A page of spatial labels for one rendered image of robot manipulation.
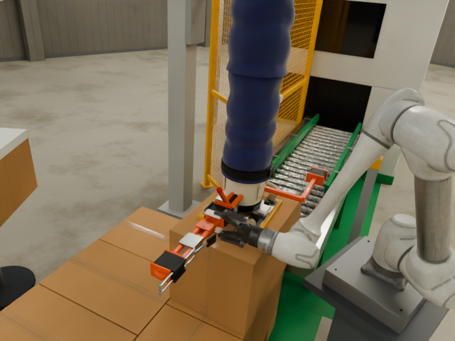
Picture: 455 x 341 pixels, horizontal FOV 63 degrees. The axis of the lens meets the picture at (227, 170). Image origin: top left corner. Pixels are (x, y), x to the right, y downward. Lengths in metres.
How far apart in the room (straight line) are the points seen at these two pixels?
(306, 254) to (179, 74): 1.93
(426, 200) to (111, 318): 1.35
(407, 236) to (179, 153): 2.02
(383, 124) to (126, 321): 1.32
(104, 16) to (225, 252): 9.07
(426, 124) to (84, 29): 9.31
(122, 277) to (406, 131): 1.47
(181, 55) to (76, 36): 7.21
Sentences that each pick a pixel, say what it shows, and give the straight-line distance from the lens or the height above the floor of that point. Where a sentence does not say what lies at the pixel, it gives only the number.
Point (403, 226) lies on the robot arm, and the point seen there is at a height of 1.10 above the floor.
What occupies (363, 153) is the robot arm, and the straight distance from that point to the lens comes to 1.24.
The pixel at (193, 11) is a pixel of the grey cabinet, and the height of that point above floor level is 1.69.
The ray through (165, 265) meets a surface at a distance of 1.21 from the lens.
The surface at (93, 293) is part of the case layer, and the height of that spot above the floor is 0.54.
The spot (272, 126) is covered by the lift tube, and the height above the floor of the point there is 1.39.
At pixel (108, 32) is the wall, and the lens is 10.27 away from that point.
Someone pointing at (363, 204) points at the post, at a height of 0.67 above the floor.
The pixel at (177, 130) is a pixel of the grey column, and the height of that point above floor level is 0.79.
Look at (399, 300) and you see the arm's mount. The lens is 1.68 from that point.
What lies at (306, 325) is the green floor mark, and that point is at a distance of 2.58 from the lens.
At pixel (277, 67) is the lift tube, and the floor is 1.63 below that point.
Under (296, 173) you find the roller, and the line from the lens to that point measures 3.03.
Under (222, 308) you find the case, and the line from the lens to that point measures 1.71.
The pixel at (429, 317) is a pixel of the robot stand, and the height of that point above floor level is 0.75.
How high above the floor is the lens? 1.91
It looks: 27 degrees down
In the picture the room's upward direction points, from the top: 4 degrees clockwise
